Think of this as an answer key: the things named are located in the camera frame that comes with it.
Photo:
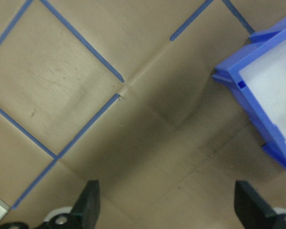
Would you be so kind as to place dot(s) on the blue plastic button bin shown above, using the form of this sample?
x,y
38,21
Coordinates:
x,y
257,124

